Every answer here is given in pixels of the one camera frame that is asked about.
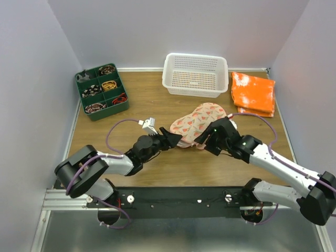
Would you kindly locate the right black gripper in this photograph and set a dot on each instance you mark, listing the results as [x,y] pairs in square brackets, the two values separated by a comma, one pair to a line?
[210,147]

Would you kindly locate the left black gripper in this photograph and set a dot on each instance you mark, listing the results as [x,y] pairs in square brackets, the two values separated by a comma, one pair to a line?
[168,140]

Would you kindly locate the pink floral laundry bag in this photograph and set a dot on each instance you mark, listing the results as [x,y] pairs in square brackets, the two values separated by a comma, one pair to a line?
[193,125]

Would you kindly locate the orange white cloth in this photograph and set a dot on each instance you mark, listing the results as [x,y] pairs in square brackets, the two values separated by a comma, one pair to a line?
[253,94]

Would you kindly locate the white plastic basket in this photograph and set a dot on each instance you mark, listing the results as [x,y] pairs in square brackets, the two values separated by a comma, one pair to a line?
[195,75]

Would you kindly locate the green compartment tray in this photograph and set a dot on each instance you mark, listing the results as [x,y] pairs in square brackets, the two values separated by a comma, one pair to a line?
[114,94]

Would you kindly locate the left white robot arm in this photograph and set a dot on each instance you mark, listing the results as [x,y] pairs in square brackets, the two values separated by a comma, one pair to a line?
[79,173]

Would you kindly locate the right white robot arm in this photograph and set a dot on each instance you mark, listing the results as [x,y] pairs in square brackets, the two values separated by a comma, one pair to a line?
[307,191]

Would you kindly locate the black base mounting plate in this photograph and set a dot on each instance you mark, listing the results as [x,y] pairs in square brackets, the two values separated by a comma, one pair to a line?
[184,202]

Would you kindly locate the black floral scrunchie bottom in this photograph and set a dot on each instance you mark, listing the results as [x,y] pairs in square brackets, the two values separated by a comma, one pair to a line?
[95,107]

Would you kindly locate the black floral scrunchie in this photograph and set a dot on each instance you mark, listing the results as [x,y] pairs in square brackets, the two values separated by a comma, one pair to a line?
[95,107]
[106,70]

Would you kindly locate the black white dotted scrunchie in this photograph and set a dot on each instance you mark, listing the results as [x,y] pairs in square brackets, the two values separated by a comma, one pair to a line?
[91,91]

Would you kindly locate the black floral scrunchie top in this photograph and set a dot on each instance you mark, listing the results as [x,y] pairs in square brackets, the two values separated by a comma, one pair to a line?
[106,70]

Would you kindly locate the grey item in tray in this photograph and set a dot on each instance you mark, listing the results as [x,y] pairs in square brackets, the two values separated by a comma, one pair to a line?
[82,77]

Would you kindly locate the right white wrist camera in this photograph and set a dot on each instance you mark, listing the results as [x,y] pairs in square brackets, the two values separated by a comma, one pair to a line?
[233,123]

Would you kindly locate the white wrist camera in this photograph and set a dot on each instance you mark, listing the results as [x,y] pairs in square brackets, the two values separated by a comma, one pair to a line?
[233,123]
[149,126]

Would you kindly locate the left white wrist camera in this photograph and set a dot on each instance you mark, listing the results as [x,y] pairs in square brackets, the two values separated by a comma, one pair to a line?
[149,126]

